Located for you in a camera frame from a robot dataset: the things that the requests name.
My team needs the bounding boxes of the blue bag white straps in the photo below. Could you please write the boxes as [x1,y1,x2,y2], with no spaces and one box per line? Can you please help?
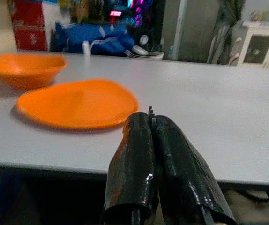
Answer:
[51,22,165,60]

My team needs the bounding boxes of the white cabinet glass doors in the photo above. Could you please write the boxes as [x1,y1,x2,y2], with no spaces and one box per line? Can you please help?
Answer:
[236,20,269,69]

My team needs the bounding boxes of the black floor cable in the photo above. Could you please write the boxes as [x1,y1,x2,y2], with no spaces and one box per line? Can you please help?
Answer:
[232,187,269,203]

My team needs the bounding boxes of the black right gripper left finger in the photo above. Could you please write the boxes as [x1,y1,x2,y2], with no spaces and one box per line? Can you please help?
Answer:
[103,112,158,225]

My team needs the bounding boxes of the orange plate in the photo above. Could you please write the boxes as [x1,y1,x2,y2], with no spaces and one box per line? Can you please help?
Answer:
[16,78,140,132]

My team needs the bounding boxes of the black machine white dial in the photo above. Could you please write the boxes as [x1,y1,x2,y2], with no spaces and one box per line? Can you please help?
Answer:
[106,0,167,51]

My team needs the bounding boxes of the orange bowl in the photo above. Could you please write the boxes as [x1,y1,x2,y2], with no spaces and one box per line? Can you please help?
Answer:
[0,53,68,91]

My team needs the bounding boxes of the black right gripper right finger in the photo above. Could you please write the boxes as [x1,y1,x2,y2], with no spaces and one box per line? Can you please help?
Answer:
[152,114,237,225]

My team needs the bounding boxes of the grey green curtain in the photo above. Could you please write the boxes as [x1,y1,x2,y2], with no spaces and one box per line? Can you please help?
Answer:
[207,0,245,65]

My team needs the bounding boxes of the red white cardboard box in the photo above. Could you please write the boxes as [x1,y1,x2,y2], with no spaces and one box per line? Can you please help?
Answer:
[7,0,46,30]

